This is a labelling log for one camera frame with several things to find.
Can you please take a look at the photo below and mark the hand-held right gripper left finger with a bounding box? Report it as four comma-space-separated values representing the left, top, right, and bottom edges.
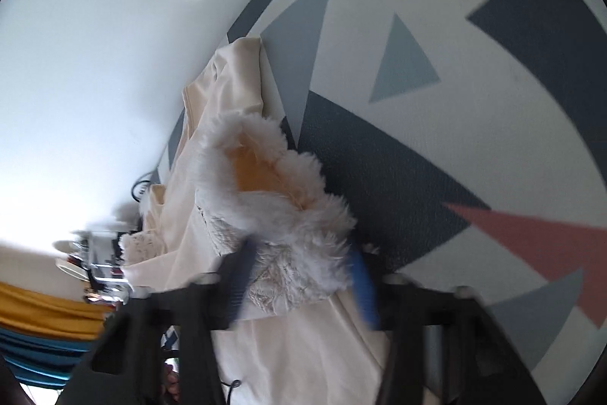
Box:
57, 239, 259, 405

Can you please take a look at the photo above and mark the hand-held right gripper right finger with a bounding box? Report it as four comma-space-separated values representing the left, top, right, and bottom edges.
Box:
348, 244, 546, 405

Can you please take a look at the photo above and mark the cream fur-trimmed garment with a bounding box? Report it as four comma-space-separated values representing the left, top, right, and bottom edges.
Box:
118, 37, 396, 405

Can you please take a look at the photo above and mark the cluster of cosmetic bottles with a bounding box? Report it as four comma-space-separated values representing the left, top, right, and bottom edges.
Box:
54, 229, 143, 306

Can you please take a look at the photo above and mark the geometric printed tablecloth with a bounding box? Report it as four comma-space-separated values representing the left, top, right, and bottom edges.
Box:
156, 0, 607, 391

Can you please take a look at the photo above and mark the yellow curtain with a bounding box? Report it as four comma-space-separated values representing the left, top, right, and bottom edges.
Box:
0, 282, 112, 330

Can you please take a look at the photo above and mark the teal curtain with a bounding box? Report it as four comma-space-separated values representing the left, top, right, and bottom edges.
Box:
0, 326, 102, 387

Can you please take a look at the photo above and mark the thin black cable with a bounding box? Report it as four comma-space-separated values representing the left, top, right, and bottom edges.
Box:
223, 379, 242, 405

